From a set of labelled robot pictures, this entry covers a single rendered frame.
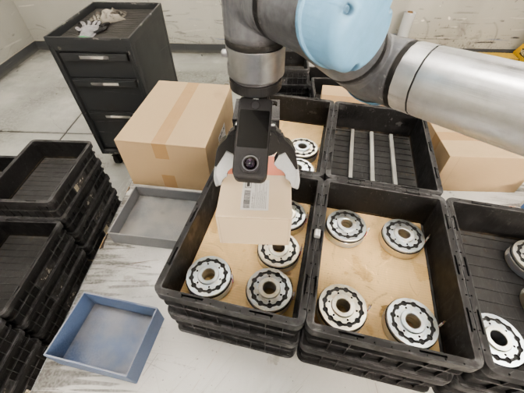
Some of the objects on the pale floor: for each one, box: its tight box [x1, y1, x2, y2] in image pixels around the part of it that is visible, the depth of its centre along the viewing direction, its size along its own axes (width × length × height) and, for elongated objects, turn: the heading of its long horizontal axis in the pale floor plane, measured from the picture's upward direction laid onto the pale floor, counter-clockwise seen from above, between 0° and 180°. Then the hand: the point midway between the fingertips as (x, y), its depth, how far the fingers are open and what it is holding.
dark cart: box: [43, 2, 178, 163], centre depth 206 cm, size 60×45×90 cm
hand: (256, 190), depth 53 cm, fingers closed on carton, 14 cm apart
